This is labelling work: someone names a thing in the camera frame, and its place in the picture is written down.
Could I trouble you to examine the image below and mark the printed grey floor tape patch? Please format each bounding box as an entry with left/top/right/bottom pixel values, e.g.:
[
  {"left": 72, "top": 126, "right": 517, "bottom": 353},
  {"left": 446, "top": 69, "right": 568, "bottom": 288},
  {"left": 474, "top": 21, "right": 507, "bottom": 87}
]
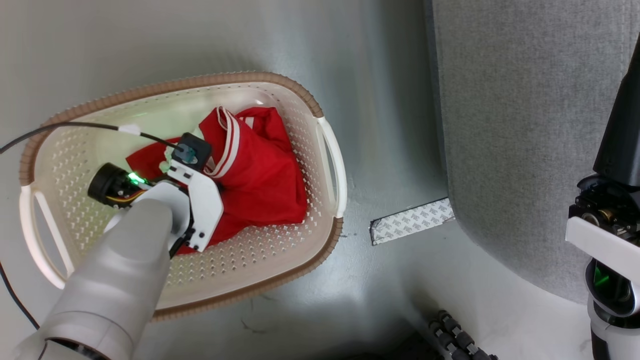
[{"left": 370, "top": 198, "right": 456, "bottom": 246}]

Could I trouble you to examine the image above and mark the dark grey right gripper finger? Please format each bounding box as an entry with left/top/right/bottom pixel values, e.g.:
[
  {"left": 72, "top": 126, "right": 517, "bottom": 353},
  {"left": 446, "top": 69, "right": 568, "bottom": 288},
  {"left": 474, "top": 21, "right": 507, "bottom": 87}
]
[{"left": 593, "top": 34, "right": 640, "bottom": 187}]

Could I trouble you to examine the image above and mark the red garment with white stripes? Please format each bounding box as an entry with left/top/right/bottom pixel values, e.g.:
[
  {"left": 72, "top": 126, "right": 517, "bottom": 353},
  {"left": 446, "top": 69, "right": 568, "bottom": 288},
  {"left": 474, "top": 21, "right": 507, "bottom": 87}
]
[{"left": 125, "top": 106, "right": 308, "bottom": 255}]

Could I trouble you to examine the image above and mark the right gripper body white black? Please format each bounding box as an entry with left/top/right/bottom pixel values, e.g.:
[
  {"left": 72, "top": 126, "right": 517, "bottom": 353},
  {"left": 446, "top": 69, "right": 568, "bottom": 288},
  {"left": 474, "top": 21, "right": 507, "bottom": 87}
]
[{"left": 565, "top": 173, "right": 640, "bottom": 262}]

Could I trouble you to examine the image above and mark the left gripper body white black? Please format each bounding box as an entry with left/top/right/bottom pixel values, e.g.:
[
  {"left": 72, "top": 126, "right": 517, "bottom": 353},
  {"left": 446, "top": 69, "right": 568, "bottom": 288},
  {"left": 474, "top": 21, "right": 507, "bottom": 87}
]
[{"left": 88, "top": 162, "right": 225, "bottom": 253}]

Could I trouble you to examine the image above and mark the cream perforated laundry basket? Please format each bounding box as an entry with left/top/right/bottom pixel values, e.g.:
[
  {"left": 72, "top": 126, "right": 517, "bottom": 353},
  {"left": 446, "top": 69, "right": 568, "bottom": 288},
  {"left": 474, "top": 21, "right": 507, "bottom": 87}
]
[{"left": 19, "top": 71, "right": 348, "bottom": 321}]

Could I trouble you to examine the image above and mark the grey fabric sofa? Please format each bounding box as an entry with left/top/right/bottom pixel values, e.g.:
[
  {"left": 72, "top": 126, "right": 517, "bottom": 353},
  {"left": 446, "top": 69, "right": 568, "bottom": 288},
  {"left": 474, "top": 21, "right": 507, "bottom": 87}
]
[{"left": 425, "top": 0, "right": 640, "bottom": 305}]

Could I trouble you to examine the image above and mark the black corrugated hose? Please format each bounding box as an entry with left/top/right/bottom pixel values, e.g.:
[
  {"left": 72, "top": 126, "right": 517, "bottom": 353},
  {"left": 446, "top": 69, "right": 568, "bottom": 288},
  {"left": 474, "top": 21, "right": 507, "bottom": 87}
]
[{"left": 428, "top": 310, "right": 500, "bottom": 360}]

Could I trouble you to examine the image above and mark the thin black left gripper cable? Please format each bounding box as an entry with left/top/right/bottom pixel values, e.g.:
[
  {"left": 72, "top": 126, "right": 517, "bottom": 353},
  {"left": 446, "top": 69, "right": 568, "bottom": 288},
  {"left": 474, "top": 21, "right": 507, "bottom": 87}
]
[{"left": 0, "top": 121, "right": 183, "bottom": 331}]

